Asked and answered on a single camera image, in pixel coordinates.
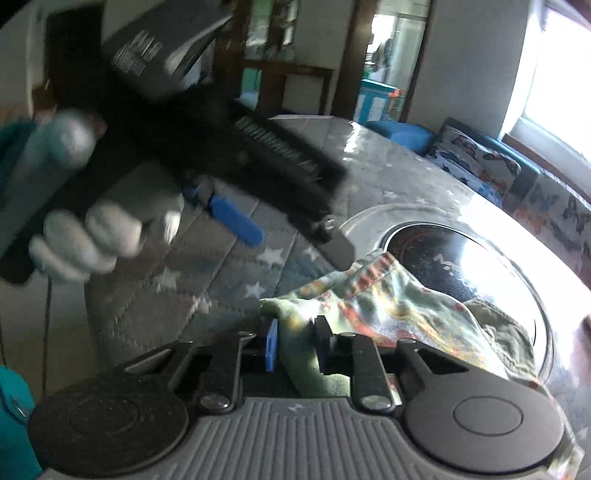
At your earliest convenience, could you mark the green floral cardigan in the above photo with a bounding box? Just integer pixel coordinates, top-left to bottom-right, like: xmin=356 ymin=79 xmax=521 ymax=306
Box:
xmin=259 ymin=251 xmax=550 ymax=398

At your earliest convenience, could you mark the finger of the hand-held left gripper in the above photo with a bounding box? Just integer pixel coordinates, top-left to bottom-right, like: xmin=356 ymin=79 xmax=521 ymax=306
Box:
xmin=286 ymin=203 xmax=357 ymax=273
xmin=182 ymin=184 xmax=266 ymax=247

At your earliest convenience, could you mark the window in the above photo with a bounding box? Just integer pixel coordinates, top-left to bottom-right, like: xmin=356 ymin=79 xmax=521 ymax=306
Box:
xmin=501 ymin=0 xmax=591 ymax=158

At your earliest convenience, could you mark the person's teal clothing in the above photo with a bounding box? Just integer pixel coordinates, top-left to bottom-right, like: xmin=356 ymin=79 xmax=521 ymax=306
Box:
xmin=0 ymin=364 xmax=37 ymax=480

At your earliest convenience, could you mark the person's left hand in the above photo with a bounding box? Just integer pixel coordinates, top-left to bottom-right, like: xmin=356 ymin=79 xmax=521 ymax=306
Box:
xmin=18 ymin=110 xmax=185 ymax=283

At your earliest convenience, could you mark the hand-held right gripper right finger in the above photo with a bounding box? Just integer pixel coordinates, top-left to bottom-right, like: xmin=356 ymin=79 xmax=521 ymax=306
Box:
xmin=314 ymin=316 xmax=469 ymax=413

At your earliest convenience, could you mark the round black induction cooktop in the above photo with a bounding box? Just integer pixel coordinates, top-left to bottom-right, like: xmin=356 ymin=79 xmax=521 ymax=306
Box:
xmin=342 ymin=205 xmax=555 ymax=384

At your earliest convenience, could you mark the blue sofa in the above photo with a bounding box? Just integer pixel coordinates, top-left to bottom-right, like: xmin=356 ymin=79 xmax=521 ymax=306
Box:
xmin=365 ymin=117 xmax=541 ymax=208

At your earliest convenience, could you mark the brown wooden door frame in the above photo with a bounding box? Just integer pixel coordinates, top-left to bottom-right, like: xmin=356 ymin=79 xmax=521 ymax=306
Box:
xmin=332 ymin=0 xmax=432 ymax=125

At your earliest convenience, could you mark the turquoise cabinet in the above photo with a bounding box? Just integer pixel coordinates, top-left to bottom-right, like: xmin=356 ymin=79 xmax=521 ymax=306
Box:
xmin=355 ymin=78 xmax=404 ymax=125

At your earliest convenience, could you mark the butterfly print cushion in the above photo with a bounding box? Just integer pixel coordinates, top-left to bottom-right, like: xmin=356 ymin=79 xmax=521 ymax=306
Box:
xmin=512 ymin=178 xmax=591 ymax=278
xmin=425 ymin=122 xmax=522 ymax=208

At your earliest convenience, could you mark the dark wooden cabinet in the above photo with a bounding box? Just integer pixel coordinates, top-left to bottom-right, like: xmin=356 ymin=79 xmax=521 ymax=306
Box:
xmin=231 ymin=0 xmax=338 ymax=116

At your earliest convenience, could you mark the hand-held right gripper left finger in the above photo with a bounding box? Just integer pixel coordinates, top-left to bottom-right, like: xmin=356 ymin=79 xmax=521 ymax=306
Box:
xmin=113 ymin=318 xmax=280 ymax=414

